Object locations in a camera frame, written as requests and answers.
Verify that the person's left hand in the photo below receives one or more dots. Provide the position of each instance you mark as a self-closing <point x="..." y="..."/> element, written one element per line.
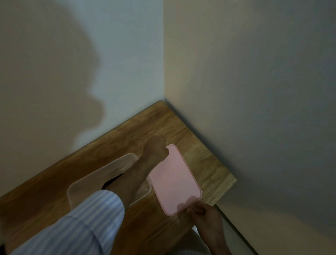
<point x="154" y="151"/>

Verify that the person's right hand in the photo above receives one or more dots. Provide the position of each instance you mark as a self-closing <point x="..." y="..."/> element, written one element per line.
<point x="210" y="226"/>

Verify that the person's left fingers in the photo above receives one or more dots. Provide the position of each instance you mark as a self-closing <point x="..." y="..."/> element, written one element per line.
<point x="162" y="149"/>

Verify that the person's right fingers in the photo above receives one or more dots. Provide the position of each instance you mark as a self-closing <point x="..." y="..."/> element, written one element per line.
<point x="198" y="208"/>

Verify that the pink rectangular container lid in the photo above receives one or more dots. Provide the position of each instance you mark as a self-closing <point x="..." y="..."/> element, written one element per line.
<point x="174" y="181"/>

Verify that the person's left forearm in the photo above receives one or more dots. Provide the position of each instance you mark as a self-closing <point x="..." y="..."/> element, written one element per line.
<point x="133" y="181"/>

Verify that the translucent plastic storage container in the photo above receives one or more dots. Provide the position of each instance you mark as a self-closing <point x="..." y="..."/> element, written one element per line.
<point x="89" y="181"/>

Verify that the blue striped shirt sleeve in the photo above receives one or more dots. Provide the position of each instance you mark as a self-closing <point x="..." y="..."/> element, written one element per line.
<point x="78" y="226"/>

